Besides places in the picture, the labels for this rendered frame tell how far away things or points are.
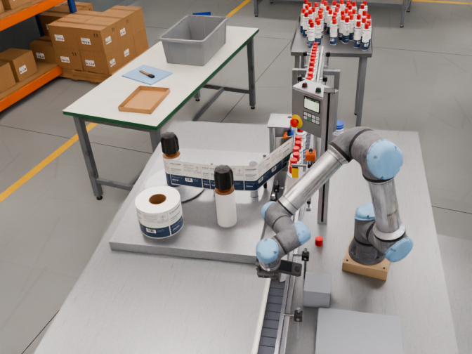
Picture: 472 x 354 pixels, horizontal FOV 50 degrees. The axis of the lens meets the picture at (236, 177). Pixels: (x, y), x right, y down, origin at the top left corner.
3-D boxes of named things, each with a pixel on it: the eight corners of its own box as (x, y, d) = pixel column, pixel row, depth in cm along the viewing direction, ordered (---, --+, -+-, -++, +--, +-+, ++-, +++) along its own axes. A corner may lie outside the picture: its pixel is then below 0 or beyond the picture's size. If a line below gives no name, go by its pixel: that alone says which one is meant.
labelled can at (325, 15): (303, 22, 452) (303, -2, 440) (369, 22, 441) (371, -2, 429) (298, 40, 415) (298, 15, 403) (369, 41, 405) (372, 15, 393)
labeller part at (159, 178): (156, 166, 273) (156, 164, 273) (212, 170, 268) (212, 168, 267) (136, 201, 249) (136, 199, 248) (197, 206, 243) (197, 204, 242)
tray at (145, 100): (140, 89, 373) (139, 85, 371) (170, 92, 366) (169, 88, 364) (119, 111, 347) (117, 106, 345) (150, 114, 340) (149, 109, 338)
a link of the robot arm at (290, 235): (293, 209, 175) (265, 226, 174) (309, 227, 166) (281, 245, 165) (299, 224, 180) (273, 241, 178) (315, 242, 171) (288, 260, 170)
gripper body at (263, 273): (260, 258, 192) (257, 249, 181) (283, 260, 190) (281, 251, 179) (258, 278, 189) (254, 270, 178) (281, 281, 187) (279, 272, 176)
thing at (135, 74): (143, 65, 410) (143, 64, 409) (173, 74, 393) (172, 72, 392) (121, 76, 394) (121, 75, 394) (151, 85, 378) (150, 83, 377)
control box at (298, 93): (305, 118, 225) (306, 78, 214) (336, 130, 214) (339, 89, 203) (290, 126, 219) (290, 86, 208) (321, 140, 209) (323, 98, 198)
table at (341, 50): (297, 109, 504) (298, 15, 450) (361, 112, 492) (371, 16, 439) (289, 147, 447) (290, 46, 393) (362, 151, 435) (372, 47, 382)
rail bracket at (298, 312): (282, 333, 187) (282, 303, 177) (302, 336, 185) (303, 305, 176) (281, 340, 184) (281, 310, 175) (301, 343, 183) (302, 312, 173)
